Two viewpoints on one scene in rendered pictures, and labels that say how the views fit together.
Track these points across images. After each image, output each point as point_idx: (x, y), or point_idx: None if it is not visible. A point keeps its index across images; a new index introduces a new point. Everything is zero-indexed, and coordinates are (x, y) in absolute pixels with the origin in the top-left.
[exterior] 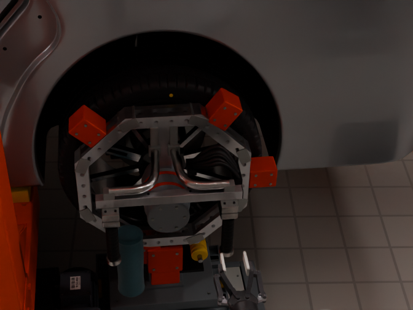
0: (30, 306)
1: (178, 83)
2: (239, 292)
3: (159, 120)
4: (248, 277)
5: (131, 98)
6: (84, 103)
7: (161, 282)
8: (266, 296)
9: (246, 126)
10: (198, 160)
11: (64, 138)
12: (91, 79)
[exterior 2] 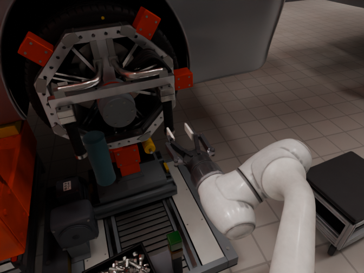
0: (15, 207)
1: (106, 6)
2: (190, 151)
3: (95, 33)
4: (194, 139)
5: (70, 23)
6: None
7: (128, 173)
8: (214, 149)
9: (165, 44)
10: (134, 61)
11: (25, 69)
12: (40, 25)
